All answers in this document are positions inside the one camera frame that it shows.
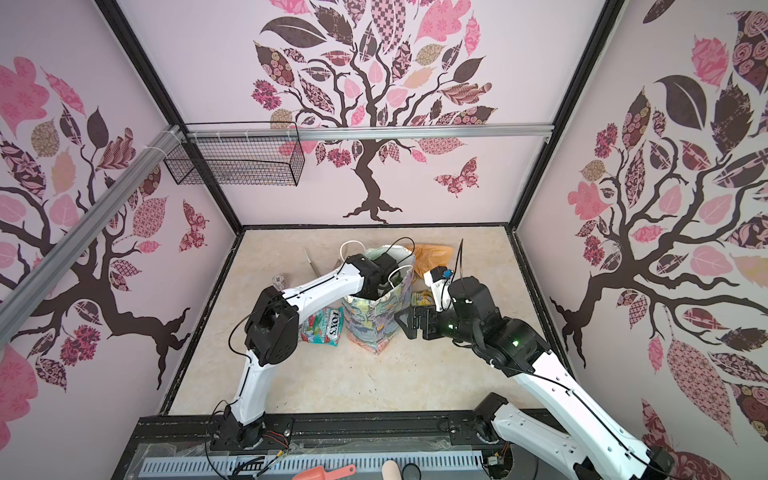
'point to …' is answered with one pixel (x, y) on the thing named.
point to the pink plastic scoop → (318, 473)
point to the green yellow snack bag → (423, 298)
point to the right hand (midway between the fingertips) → (410, 312)
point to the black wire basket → (238, 153)
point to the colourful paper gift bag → (369, 322)
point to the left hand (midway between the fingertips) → (370, 316)
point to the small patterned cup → (278, 282)
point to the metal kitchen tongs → (311, 264)
